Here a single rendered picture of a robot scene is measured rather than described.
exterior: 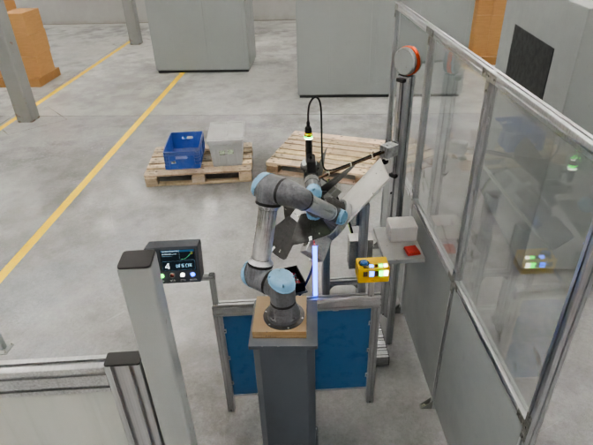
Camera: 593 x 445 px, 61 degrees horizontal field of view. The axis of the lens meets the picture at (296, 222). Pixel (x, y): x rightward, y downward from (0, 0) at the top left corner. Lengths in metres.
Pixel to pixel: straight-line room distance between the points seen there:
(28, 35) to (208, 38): 3.10
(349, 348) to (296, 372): 0.66
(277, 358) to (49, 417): 1.40
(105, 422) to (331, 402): 2.39
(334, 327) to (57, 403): 2.01
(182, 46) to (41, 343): 7.05
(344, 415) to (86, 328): 2.03
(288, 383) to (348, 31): 6.39
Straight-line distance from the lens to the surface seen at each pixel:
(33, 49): 10.48
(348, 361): 3.06
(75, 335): 4.12
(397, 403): 3.36
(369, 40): 8.14
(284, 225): 2.91
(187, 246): 2.48
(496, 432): 2.46
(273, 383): 2.46
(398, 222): 3.13
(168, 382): 0.90
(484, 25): 10.48
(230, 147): 5.69
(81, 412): 1.06
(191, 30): 9.99
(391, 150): 3.06
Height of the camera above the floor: 2.62
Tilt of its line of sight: 32 degrees down
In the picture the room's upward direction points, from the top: 2 degrees counter-clockwise
